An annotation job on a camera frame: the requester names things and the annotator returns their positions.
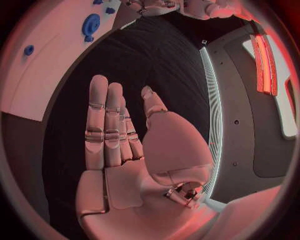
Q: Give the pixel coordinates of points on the blue plug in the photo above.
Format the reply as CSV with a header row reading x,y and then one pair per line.
x,y
109,10

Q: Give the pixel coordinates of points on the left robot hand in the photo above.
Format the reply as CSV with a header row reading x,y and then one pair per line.
x,y
150,8

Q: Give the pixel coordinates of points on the blue peg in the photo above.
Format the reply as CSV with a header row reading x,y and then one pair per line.
x,y
88,39
29,50

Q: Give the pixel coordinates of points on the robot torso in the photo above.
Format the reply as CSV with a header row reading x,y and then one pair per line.
x,y
145,61

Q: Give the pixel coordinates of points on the white task board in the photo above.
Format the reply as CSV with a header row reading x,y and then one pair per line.
x,y
46,61

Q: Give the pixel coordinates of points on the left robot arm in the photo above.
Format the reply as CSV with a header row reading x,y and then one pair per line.
x,y
211,8

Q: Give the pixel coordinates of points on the blue block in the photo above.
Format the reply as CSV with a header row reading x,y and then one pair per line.
x,y
97,1

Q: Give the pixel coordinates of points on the glowing light bar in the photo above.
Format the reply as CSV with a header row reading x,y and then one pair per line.
x,y
264,69

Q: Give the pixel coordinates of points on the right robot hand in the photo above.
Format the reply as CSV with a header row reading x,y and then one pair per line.
x,y
126,187

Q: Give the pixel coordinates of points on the blue gear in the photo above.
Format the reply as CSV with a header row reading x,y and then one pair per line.
x,y
91,24

